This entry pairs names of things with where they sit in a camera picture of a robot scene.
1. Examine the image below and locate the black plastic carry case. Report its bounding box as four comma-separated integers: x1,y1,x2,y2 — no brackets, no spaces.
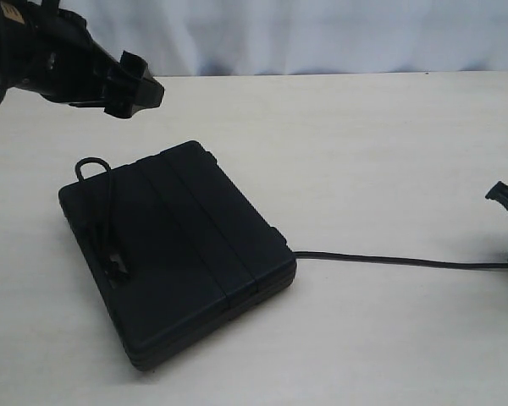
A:
58,140,296,371

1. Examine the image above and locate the white backdrop curtain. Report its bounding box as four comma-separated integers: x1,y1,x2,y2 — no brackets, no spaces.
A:
62,1,508,76

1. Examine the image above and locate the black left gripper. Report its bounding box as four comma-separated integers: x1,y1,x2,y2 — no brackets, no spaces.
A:
0,1,164,118

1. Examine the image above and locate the black knotted cord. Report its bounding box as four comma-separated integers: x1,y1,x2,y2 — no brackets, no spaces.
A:
74,156,508,285

